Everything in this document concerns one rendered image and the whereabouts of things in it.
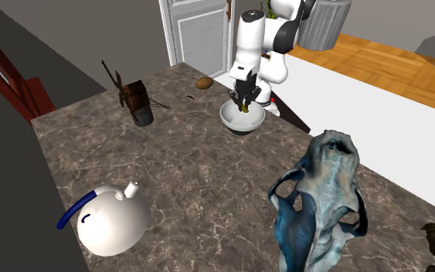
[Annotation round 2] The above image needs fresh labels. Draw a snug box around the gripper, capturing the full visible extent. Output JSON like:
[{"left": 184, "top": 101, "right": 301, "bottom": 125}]
[{"left": 229, "top": 77, "right": 263, "bottom": 111}]

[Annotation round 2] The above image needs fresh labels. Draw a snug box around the white bowl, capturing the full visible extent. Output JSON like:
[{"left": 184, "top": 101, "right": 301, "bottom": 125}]
[{"left": 219, "top": 100, "right": 267, "bottom": 136}]

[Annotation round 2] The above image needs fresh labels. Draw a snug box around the brown potato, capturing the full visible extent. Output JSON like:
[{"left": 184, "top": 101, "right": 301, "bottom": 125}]
[{"left": 195, "top": 76, "right": 215, "bottom": 91}]

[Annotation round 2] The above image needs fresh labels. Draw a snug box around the white door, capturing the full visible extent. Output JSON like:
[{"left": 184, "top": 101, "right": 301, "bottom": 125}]
[{"left": 158, "top": 0, "right": 236, "bottom": 79}]

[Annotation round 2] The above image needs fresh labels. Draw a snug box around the grey ribbed bin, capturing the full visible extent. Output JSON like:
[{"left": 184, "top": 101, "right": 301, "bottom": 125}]
[{"left": 297, "top": 0, "right": 353, "bottom": 53}]

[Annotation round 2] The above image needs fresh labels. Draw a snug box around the blue and grey vase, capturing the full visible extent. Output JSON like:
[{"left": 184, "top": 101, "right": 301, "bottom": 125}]
[{"left": 268, "top": 129, "right": 369, "bottom": 272}]

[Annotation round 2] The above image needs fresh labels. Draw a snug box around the white kettle with blue handle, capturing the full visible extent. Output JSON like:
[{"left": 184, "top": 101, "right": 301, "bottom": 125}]
[{"left": 56, "top": 179, "right": 152, "bottom": 258}]

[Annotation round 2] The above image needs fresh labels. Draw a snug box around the red wooden window frame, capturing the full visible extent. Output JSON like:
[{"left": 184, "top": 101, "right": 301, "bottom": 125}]
[{"left": 0, "top": 16, "right": 57, "bottom": 125}]

